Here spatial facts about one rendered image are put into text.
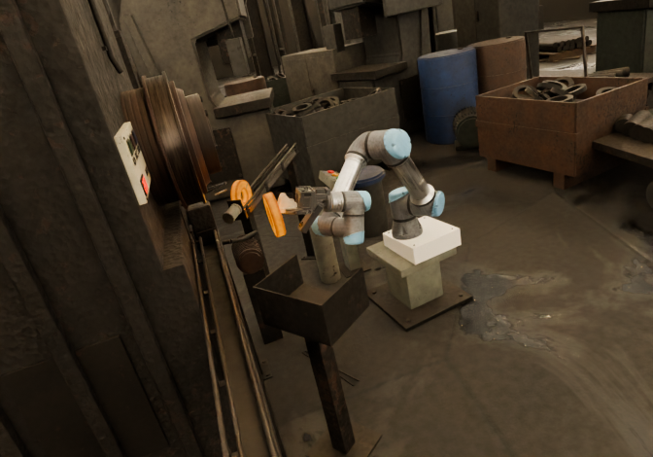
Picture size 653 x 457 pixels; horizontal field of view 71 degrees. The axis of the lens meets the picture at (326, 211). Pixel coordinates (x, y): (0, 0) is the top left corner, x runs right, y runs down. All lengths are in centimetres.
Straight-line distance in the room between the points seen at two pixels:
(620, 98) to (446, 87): 169
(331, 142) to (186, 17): 162
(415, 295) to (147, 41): 318
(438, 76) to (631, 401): 351
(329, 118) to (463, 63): 157
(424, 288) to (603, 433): 94
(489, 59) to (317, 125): 203
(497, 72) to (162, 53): 318
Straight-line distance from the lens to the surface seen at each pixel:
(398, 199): 214
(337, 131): 395
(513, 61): 509
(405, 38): 539
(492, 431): 184
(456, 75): 478
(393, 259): 222
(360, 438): 184
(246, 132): 436
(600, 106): 356
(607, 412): 195
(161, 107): 150
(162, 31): 438
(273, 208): 151
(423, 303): 237
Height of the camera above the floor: 139
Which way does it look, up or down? 22 degrees down
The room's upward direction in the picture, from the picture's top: 12 degrees counter-clockwise
